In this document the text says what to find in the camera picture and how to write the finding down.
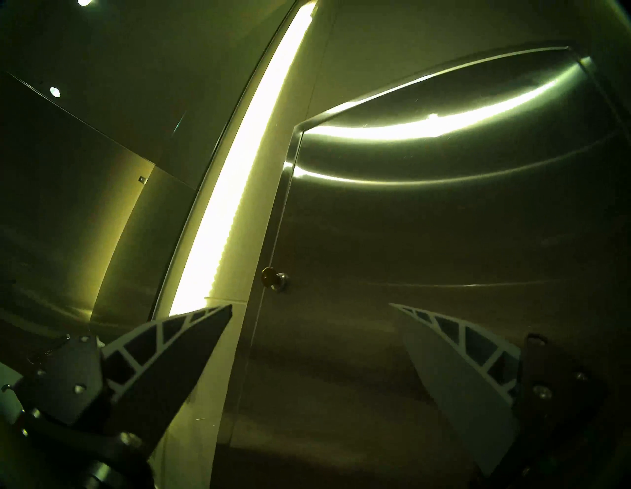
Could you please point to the small metal key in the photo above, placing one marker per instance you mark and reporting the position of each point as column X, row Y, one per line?
column 268, row 278

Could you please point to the steel towel dispenser cabinet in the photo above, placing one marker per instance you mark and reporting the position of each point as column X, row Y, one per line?
column 292, row 148

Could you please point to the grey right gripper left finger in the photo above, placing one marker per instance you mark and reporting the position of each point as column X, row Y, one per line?
column 148, row 374

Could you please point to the stainless steel dispenser door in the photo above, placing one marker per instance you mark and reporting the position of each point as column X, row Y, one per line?
column 419, row 236

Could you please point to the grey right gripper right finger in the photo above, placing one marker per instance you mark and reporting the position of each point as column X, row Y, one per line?
column 468, row 389

